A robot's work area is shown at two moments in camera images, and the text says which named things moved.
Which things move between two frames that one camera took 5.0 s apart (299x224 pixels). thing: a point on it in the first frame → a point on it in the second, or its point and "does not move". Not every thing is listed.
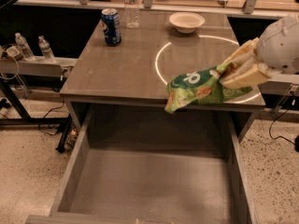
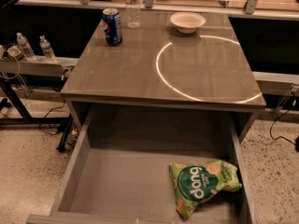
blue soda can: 111,26 does not move
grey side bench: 11,65 does not move
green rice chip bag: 203,85 → 196,182
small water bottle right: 46,49 does not move
